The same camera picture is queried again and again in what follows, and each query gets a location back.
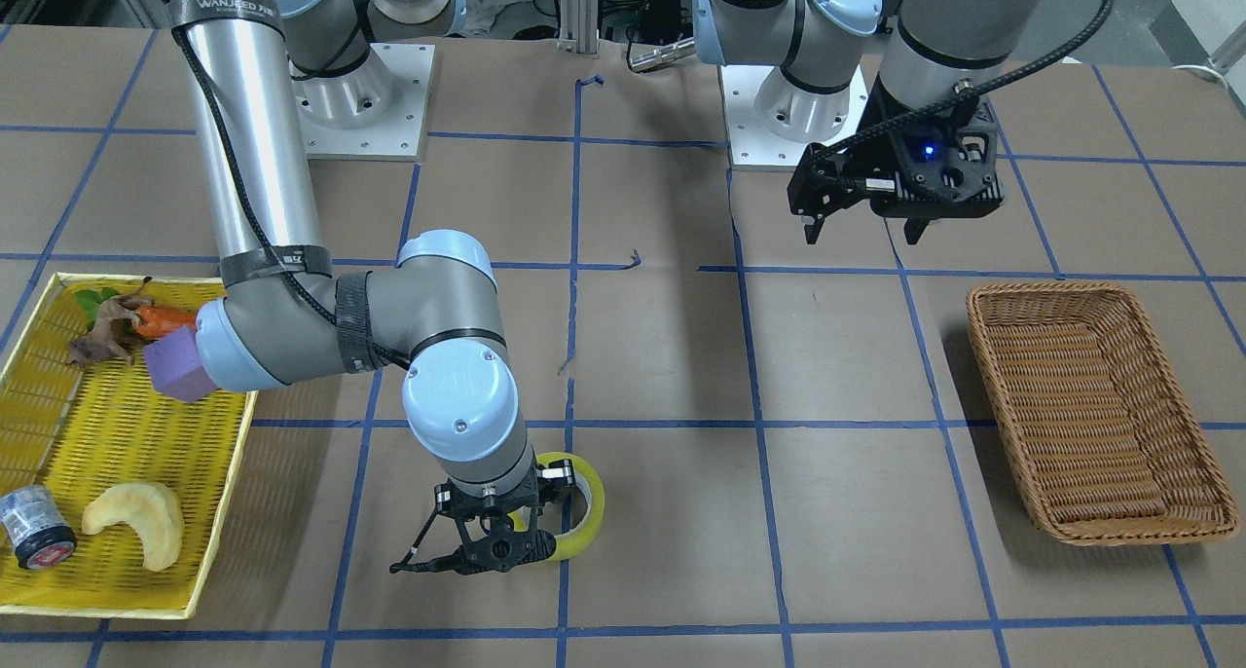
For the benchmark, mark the green toy leaf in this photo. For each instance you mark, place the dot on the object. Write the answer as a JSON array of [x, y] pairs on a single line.
[[89, 301]]

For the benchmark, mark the small black labelled can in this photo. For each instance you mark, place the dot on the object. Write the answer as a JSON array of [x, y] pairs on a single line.
[[40, 535]]

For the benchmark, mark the pale croissant toy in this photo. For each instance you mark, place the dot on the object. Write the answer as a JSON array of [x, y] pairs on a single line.
[[151, 510]]

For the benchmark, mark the yellow woven basket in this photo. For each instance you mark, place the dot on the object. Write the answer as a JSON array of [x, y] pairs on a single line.
[[79, 432]]

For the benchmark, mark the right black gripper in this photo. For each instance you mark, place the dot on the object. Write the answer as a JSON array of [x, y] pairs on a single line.
[[559, 477]]

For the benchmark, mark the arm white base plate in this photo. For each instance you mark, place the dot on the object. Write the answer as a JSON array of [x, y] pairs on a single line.
[[750, 113], [376, 112]]

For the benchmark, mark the brown wicker basket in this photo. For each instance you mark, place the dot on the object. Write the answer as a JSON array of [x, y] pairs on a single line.
[[1101, 442]]

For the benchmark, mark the purple foam cube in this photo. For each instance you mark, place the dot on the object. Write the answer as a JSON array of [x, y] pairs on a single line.
[[176, 368]]

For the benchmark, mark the brown toy horse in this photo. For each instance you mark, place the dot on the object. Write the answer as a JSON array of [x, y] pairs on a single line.
[[109, 337]]

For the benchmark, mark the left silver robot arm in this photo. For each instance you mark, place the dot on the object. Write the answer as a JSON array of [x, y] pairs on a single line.
[[939, 48]]

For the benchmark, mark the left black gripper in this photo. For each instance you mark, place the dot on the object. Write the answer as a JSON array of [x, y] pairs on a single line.
[[869, 160]]

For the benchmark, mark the orange toy carrot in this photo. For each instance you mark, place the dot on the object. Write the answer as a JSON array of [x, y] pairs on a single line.
[[155, 322]]

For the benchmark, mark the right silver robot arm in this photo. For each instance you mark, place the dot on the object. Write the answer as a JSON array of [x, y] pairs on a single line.
[[285, 319]]

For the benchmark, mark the aluminium frame post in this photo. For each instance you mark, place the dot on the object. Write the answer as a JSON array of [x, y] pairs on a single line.
[[578, 26]]

